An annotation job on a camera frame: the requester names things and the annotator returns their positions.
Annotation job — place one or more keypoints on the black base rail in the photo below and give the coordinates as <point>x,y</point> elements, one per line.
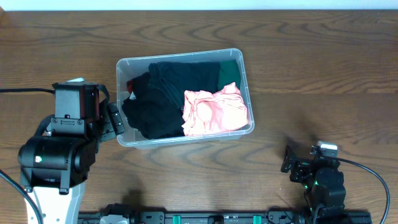
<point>120,213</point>

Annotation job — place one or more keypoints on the green garment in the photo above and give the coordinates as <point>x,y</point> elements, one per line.
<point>229,73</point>

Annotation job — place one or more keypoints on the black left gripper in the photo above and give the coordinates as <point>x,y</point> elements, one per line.
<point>110,122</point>

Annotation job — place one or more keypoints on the dark teal shirt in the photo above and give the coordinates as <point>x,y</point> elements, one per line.
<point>174,78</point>

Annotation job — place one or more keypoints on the pink garment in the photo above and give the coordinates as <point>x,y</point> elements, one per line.
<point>207,113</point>

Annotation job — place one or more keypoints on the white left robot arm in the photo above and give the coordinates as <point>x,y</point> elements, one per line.
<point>56,160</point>

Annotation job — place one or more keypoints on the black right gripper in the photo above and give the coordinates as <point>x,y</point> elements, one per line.
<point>302,165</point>

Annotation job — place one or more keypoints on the clear plastic storage bin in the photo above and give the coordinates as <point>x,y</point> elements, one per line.
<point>128,68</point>

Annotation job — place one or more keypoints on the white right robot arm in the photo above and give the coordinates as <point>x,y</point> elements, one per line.
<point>323,184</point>

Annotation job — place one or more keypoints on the red navy plaid shirt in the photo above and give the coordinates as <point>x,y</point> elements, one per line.
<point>129,85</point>

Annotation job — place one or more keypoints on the black garment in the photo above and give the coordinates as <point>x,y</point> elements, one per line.
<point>151,113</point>

